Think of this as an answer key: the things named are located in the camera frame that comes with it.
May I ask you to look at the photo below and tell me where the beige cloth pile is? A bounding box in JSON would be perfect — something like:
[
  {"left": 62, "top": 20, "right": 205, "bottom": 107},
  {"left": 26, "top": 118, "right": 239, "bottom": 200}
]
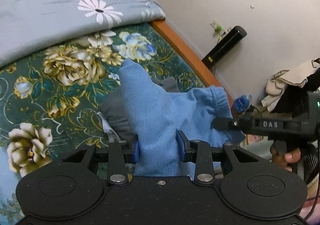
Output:
[{"left": 261, "top": 58, "right": 319, "bottom": 113}]

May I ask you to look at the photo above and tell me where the black tower speaker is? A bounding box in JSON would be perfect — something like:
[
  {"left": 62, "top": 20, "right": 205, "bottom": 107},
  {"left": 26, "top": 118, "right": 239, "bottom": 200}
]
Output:
[{"left": 202, "top": 26, "right": 247, "bottom": 69}]

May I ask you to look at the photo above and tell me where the green floral bed blanket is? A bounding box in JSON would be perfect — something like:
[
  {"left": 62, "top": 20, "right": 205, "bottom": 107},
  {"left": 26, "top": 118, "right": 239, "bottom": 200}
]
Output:
[{"left": 1, "top": 23, "right": 204, "bottom": 224}]

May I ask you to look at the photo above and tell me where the person right hand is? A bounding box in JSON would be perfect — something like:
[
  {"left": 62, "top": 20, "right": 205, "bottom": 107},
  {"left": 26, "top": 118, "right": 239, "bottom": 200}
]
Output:
[{"left": 270, "top": 146, "right": 301, "bottom": 171}]

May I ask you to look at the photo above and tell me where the blue water bottle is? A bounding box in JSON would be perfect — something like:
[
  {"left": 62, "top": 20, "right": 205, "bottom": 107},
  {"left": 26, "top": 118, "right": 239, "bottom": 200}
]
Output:
[{"left": 233, "top": 95, "right": 252, "bottom": 113}]

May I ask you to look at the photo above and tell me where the light blue sweatshirt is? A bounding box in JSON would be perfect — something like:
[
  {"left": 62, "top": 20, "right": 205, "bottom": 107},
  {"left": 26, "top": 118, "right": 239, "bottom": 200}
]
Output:
[{"left": 118, "top": 58, "right": 245, "bottom": 177}]

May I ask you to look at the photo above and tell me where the grey daisy quilt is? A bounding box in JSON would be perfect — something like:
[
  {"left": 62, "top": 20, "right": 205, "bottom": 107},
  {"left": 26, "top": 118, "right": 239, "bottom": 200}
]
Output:
[{"left": 1, "top": 0, "right": 165, "bottom": 66}]

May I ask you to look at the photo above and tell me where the orange wooden bed frame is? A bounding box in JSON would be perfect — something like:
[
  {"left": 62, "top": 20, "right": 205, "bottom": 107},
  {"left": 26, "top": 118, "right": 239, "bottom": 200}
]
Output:
[{"left": 150, "top": 19, "right": 234, "bottom": 108}]

